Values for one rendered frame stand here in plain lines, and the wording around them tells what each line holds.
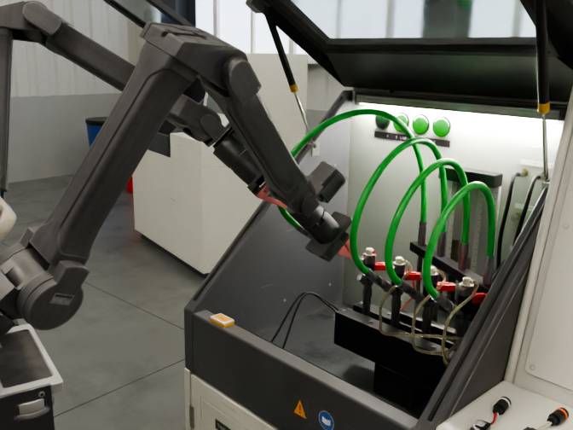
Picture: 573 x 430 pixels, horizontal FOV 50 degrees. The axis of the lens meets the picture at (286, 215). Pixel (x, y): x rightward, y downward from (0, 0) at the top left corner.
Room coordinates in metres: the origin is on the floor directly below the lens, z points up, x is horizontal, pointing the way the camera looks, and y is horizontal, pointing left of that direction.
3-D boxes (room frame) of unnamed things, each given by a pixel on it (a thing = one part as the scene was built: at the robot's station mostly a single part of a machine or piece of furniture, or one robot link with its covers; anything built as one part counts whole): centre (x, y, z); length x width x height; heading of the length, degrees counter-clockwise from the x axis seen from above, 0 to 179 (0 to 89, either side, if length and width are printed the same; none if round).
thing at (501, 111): (1.46, -0.38, 1.43); 0.54 x 0.03 x 0.02; 44
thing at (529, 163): (1.29, -0.54, 1.20); 0.13 x 0.03 x 0.31; 44
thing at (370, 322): (1.19, -0.27, 0.91); 0.34 x 0.10 x 0.15; 44
